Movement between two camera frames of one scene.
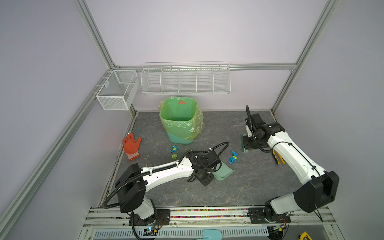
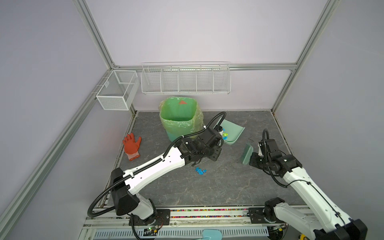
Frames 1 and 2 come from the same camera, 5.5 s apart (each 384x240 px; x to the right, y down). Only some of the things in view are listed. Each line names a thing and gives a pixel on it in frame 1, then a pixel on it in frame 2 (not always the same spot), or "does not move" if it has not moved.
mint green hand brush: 241,136 → 247,154
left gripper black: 208,180 → 217,150
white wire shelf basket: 186,78 does not move
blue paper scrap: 232,159 → 224,138
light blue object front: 212,234 does not move
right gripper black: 246,145 → 253,157
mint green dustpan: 224,171 → 231,131
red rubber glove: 131,146 does not move
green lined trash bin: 181,116 does not move
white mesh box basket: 117,90 does not move
